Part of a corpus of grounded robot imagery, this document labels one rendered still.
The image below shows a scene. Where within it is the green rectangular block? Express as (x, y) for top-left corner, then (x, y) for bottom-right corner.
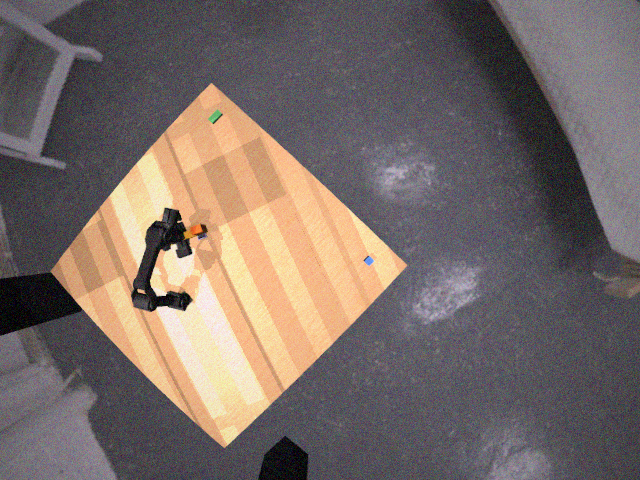
(208, 110), (222, 124)

